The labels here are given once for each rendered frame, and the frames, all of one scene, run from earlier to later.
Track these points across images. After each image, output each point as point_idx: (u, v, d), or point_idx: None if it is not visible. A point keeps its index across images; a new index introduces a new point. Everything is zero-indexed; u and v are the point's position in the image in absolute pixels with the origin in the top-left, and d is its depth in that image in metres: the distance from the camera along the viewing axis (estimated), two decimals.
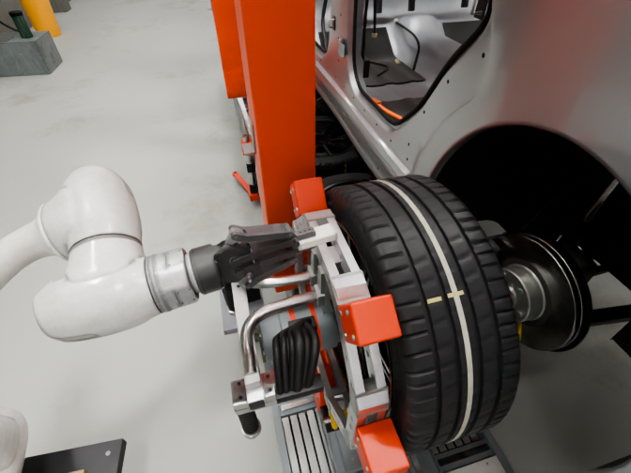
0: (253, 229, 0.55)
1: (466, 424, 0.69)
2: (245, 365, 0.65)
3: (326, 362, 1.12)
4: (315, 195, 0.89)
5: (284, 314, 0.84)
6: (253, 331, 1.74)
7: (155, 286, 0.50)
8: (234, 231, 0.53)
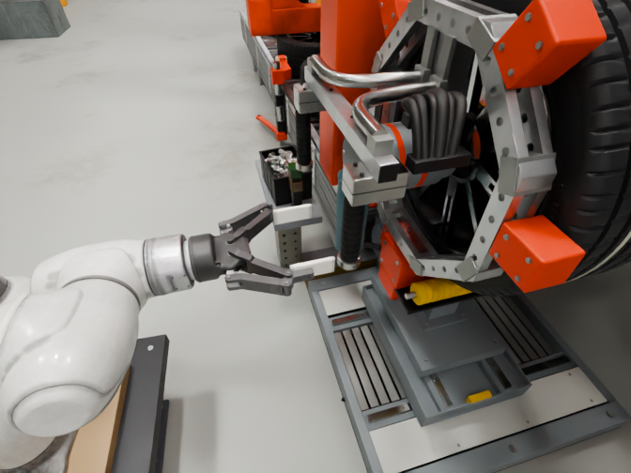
0: (249, 283, 0.52)
1: (603, 263, 0.62)
2: (372, 125, 0.51)
3: None
4: None
5: (385, 129, 0.70)
6: (295, 251, 1.60)
7: (164, 295, 0.56)
8: (228, 287, 0.53)
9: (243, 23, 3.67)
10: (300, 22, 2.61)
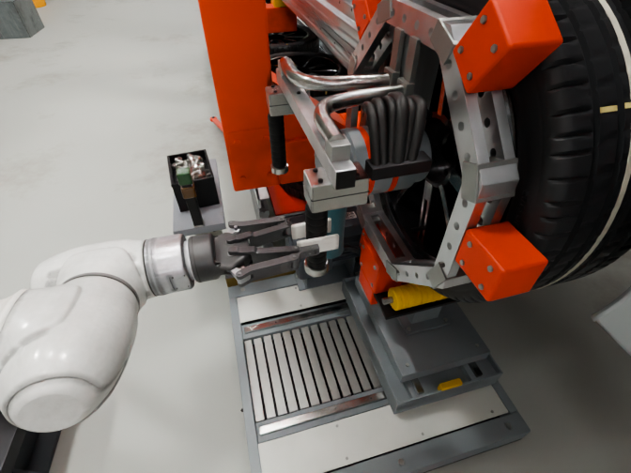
0: (260, 272, 0.54)
1: (573, 269, 0.60)
2: (330, 129, 0.49)
3: None
4: None
5: (354, 132, 0.68)
6: None
7: (164, 295, 0.56)
8: (241, 283, 0.53)
9: None
10: None
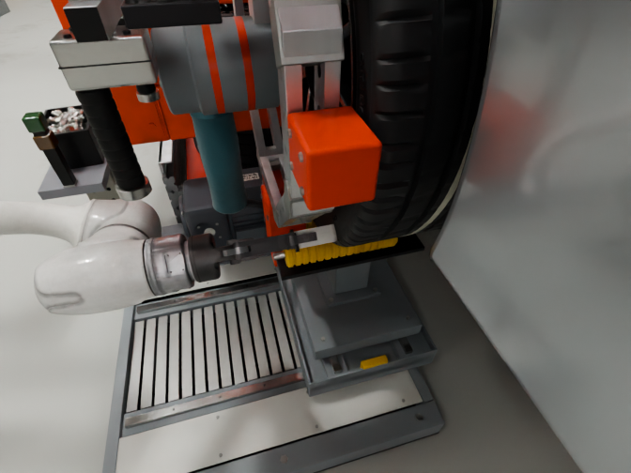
0: (257, 245, 0.54)
1: (457, 185, 0.45)
2: None
3: (282, 187, 0.80)
4: None
5: None
6: None
7: (158, 290, 0.52)
8: (239, 253, 0.52)
9: None
10: None
